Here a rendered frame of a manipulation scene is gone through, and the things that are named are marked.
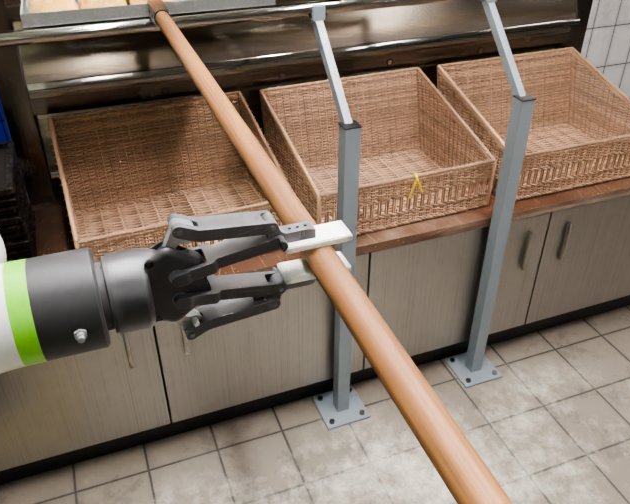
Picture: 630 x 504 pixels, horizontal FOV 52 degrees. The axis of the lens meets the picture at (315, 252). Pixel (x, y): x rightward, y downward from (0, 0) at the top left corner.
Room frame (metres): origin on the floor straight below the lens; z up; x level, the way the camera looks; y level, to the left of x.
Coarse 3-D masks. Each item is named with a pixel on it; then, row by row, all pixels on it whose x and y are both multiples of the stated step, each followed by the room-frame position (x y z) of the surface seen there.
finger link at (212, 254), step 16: (224, 240) 0.51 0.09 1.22; (240, 240) 0.51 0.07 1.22; (256, 240) 0.51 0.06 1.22; (272, 240) 0.51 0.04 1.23; (208, 256) 0.49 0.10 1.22; (224, 256) 0.49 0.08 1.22; (240, 256) 0.50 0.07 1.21; (176, 272) 0.47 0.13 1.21; (192, 272) 0.47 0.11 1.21; (208, 272) 0.48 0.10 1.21
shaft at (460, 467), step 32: (192, 64) 1.06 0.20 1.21; (224, 96) 0.92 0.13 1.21; (224, 128) 0.83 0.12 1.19; (256, 160) 0.71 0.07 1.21; (288, 192) 0.63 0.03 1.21; (288, 224) 0.58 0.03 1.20; (320, 256) 0.51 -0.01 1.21; (352, 288) 0.46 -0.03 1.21; (352, 320) 0.42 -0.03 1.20; (384, 352) 0.38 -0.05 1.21; (384, 384) 0.36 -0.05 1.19; (416, 384) 0.34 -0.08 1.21; (416, 416) 0.32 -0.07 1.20; (448, 416) 0.31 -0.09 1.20; (448, 448) 0.28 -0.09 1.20; (448, 480) 0.27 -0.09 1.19; (480, 480) 0.26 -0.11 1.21
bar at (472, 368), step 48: (336, 0) 1.62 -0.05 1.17; (384, 0) 1.66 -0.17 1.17; (432, 0) 1.70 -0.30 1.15; (480, 0) 1.78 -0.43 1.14; (336, 96) 1.45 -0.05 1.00; (528, 96) 1.58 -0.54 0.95; (480, 288) 1.58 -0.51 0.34; (336, 336) 1.40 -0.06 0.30; (480, 336) 1.55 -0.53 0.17; (336, 384) 1.39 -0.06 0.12
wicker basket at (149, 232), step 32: (64, 128) 1.68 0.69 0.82; (96, 128) 1.70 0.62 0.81; (128, 128) 1.73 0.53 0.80; (160, 128) 1.76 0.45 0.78; (192, 128) 1.79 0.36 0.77; (256, 128) 1.71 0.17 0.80; (64, 160) 1.65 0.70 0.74; (128, 160) 1.71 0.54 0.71; (160, 160) 1.73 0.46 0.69; (192, 160) 1.77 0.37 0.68; (224, 160) 1.80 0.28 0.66; (64, 192) 1.40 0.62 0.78; (96, 192) 1.65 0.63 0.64; (128, 192) 1.68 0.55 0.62; (192, 192) 1.73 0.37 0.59; (224, 192) 1.73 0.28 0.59; (256, 192) 1.73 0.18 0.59; (96, 224) 1.55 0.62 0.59; (128, 224) 1.55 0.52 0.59; (160, 224) 1.32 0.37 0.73; (96, 256) 1.26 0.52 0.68
